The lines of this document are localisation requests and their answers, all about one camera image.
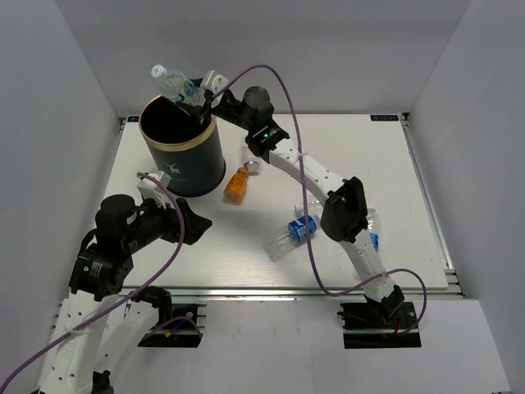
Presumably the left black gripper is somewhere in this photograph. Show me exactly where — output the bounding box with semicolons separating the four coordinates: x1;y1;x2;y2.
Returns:
124;191;212;252

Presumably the clear bottle green-blue label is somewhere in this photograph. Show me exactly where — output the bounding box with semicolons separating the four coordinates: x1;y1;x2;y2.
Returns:
151;64;205;107

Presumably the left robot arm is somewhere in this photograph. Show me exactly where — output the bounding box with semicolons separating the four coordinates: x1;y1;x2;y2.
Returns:
39;195;212;393

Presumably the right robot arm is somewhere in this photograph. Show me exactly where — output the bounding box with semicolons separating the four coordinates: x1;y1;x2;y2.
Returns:
180;86;404;328

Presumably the dark green cylindrical bin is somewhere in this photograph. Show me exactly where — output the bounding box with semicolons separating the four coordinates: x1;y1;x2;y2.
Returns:
139;95;226;197

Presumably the orange juice plastic bottle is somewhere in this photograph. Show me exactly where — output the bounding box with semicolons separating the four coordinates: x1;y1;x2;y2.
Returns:
223;167;249;204

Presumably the clear bottle with silver cap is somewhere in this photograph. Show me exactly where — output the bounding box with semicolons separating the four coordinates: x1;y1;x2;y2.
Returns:
240;146;262;175

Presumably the clear bottle dark blue label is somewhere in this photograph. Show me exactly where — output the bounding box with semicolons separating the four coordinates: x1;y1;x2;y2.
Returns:
263;215;320;261

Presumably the large clear unlabelled bottle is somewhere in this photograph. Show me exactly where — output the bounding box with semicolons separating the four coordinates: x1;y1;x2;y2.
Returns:
294;200;323;218

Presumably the small clear bottle blue label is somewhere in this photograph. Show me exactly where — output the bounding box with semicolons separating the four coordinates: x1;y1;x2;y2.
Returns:
367;208;381;251

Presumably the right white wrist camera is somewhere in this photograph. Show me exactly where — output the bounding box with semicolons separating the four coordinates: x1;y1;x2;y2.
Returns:
200;70;229;95

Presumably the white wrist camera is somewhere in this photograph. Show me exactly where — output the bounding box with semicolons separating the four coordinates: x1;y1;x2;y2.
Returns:
137;170;171;208
200;70;229;95

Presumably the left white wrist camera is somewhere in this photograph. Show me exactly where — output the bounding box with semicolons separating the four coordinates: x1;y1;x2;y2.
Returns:
137;170;171;208

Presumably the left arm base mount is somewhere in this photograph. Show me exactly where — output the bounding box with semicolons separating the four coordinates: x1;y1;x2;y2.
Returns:
126;286;203;349

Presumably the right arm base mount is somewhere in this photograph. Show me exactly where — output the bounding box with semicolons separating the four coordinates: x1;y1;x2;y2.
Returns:
337;302;422;350

